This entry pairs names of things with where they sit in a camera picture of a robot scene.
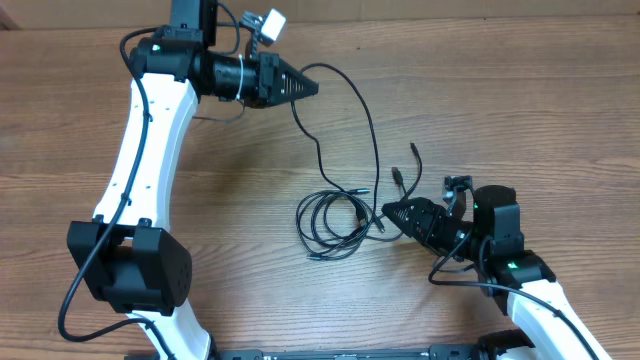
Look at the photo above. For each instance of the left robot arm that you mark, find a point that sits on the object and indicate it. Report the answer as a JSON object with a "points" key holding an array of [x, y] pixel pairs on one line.
{"points": [[125, 254]]}

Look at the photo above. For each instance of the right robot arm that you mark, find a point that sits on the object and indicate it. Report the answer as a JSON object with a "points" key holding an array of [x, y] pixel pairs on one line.
{"points": [[482, 226]]}

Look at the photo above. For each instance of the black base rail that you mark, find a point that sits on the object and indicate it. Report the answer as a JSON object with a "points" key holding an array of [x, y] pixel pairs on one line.
{"points": [[434, 352]]}

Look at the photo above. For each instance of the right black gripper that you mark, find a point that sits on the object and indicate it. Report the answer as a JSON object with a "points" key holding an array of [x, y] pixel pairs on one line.
{"points": [[421, 208]]}

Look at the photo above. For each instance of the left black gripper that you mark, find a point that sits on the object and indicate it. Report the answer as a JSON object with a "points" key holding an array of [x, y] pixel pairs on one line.
{"points": [[270, 70]]}

